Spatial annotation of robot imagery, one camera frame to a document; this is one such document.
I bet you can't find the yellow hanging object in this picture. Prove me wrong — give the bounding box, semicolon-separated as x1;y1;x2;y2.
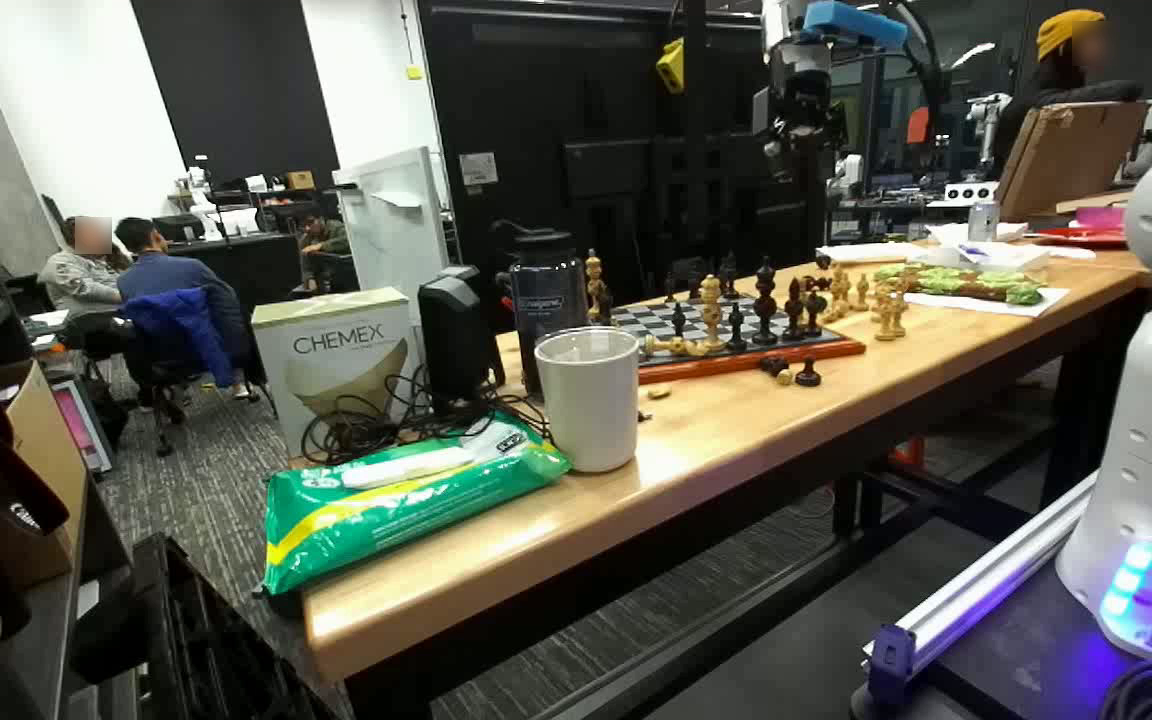
657;34;690;95

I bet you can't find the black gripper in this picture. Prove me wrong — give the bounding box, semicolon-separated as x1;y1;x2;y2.
764;60;847;180

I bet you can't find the person in yellow beanie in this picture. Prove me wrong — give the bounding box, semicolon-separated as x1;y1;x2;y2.
992;7;1140;176

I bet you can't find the green wipes package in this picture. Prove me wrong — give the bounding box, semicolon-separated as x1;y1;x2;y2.
260;411;569;597

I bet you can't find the tan chess piece by jar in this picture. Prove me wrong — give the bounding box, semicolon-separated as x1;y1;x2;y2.
585;247;612;324

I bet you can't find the seated person grey top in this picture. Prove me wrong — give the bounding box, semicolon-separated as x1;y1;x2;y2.
40;216;127;311

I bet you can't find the green food tray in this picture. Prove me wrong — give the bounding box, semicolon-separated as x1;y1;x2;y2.
912;263;1046;308

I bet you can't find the red plate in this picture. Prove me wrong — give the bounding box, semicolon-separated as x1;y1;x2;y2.
1024;222;1128;250

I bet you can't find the brown cardboard panel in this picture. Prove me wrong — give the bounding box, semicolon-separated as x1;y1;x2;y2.
995;100;1147;220

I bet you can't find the tan chess piece on board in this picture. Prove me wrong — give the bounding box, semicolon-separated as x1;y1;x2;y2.
698;272;723;345

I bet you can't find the wooden chess board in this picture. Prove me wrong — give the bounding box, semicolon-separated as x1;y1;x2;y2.
612;294;866;382

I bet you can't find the dark chess piece pair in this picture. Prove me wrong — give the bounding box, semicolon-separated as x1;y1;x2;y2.
786;276;827;338

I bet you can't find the tan chess piece off board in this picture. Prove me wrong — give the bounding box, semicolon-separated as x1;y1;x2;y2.
871;281;909;338

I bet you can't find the white Chemex box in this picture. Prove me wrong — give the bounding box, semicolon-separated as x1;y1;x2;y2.
254;286;418;456

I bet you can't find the tall dark chess piece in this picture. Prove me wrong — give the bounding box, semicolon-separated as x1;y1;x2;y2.
754;263;776;345

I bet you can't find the black coiled cable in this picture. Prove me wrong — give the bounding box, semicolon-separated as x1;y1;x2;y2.
296;382;425;466

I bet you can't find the blue wrist camera box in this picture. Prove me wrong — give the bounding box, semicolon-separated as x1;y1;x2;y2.
799;0;909;46

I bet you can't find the white ceramic cup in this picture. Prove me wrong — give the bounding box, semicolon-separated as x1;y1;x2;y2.
536;324;639;475

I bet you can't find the dark glass jar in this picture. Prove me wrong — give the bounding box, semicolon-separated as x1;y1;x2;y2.
507;226;585;393

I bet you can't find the dark chess piece off board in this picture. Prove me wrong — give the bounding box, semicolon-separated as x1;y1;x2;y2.
795;357;819;387

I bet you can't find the white bishop chess piece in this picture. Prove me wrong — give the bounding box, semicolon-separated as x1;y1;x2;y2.
827;263;852;319

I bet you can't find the seated person blue top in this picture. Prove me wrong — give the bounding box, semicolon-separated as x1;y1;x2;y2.
116;216;256;380

